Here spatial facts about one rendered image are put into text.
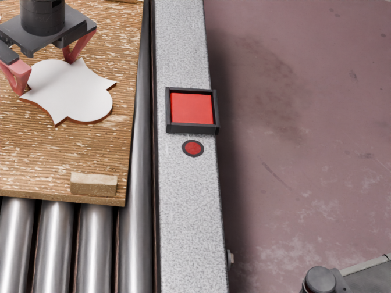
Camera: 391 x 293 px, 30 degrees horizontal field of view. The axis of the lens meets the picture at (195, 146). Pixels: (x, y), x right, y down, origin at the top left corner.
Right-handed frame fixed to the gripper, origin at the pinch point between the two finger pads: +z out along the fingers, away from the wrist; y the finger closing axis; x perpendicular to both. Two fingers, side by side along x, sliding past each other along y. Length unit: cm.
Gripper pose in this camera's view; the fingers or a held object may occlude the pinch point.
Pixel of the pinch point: (43, 72)
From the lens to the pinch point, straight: 105.8
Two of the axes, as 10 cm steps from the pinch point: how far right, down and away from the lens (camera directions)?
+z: -1.4, 6.6, 7.4
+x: -7.6, -5.5, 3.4
